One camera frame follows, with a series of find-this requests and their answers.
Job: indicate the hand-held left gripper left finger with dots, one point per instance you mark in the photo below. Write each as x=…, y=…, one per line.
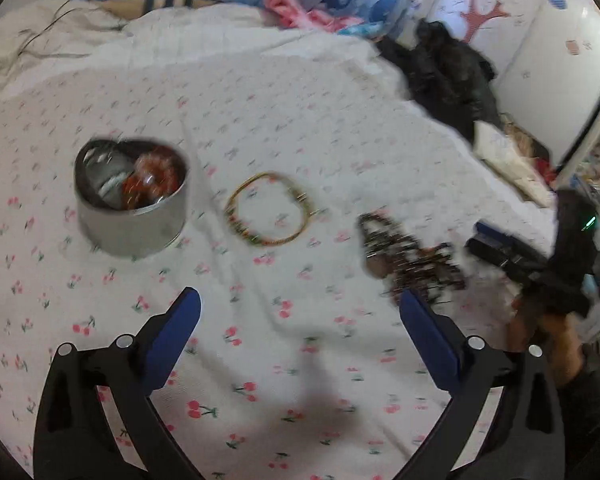
x=175, y=335

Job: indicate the white wardrobe with stickers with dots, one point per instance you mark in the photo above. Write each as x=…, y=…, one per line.
x=565, y=70

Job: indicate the cherry print bedsheet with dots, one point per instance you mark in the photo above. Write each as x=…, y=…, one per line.
x=305, y=110

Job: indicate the black jacket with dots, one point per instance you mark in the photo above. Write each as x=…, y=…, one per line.
x=445, y=70

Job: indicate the beige folded cloth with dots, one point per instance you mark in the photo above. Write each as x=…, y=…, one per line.
x=510, y=160

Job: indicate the white striped quilt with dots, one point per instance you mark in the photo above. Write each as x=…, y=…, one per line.
x=230, y=35

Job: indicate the red tree wall sticker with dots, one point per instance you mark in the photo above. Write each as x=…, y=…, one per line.
x=477, y=10

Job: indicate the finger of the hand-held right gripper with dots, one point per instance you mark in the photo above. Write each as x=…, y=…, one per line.
x=500, y=240
x=500, y=258

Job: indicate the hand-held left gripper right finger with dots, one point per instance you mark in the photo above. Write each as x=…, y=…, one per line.
x=430, y=340

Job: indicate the pink cloth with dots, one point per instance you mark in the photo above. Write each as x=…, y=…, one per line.
x=285, y=5

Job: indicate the person's right hand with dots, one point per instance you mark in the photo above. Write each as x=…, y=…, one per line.
x=565, y=345

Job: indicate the tan black striped pillow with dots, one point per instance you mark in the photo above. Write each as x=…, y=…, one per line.
x=145, y=4

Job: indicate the light blue packet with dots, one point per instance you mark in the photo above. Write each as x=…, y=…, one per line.
x=360, y=29

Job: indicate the round metal tin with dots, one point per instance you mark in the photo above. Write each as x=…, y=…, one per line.
x=130, y=232

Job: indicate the person's right forearm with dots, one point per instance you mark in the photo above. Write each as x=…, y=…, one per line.
x=595, y=400

